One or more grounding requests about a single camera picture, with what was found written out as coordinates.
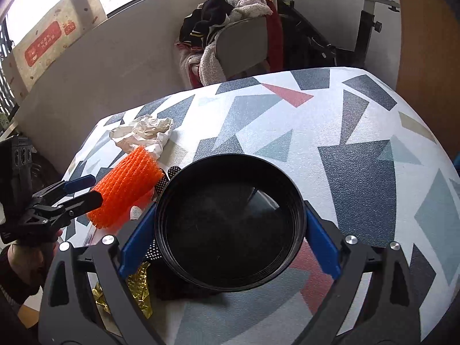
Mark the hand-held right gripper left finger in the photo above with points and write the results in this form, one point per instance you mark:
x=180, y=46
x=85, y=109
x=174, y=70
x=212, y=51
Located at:
x=138, y=244

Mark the gold foil wrapper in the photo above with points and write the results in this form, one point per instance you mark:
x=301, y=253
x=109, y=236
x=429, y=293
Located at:
x=140, y=289

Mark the black round bowl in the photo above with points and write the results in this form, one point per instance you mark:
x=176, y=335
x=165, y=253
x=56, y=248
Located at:
x=230, y=222

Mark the orange foam net sleeve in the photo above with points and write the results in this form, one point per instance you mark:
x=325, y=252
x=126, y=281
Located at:
x=125, y=187

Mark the cardboard sheet with red print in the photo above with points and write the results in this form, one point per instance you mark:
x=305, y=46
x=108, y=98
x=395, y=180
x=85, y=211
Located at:
x=54, y=32

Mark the black exercise bike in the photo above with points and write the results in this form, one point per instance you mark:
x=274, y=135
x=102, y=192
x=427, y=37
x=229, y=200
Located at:
x=366, y=18

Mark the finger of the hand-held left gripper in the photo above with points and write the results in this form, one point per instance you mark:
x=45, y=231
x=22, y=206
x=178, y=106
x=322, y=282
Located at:
x=79, y=202
x=77, y=183

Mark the person's left forearm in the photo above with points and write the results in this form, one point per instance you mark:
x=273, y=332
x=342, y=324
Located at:
x=10, y=284

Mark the black jacket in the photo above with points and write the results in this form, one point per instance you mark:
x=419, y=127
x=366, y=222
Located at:
x=212, y=14

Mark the crumpled white paper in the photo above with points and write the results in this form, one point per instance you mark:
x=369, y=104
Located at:
x=143, y=133

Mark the black dotted packet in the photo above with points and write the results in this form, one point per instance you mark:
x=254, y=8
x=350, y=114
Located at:
x=172, y=173

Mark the wooden panel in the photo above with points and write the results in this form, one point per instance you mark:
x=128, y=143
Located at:
x=427, y=43

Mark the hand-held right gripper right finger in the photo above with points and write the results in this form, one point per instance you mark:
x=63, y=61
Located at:
x=323, y=248

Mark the white fleece garment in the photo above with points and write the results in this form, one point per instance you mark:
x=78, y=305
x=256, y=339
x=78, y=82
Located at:
x=210, y=66

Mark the beige chair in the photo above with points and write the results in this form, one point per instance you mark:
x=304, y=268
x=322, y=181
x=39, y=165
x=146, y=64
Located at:
x=240, y=46

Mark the person's left hand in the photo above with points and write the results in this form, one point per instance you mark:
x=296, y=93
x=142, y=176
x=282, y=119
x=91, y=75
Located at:
x=27, y=262

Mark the metal window grille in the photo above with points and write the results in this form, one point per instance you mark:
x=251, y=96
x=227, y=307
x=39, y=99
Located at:
x=7, y=79

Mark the red garment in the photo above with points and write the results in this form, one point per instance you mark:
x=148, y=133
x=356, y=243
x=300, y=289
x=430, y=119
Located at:
x=275, y=36

